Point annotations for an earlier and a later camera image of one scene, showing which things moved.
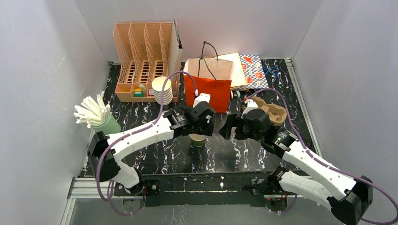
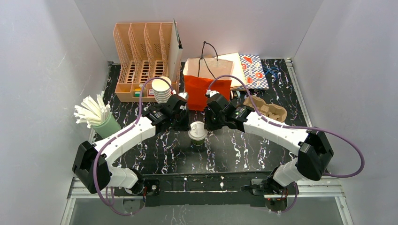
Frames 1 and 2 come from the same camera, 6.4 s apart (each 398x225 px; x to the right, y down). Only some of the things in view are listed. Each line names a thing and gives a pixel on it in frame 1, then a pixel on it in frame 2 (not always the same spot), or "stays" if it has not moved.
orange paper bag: [213, 76] stays
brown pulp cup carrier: [277, 114] stays
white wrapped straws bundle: [91, 111] stays
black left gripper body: [206, 124] -> [181, 122]
